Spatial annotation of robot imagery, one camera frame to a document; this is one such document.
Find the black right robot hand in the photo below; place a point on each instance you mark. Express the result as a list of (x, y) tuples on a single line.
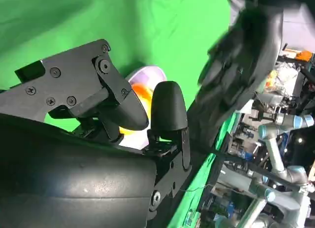
[(73, 176)]

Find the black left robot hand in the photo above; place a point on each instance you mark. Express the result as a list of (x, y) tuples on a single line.
[(233, 65)]

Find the orange and white bread roll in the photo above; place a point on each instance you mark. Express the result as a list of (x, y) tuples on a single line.
[(144, 92)]

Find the orange box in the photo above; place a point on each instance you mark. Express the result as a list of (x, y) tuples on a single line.
[(304, 56)]

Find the lilac plate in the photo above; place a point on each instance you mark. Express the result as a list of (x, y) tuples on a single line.
[(147, 73)]

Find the green table cloth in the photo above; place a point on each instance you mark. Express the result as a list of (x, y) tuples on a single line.
[(73, 16)]

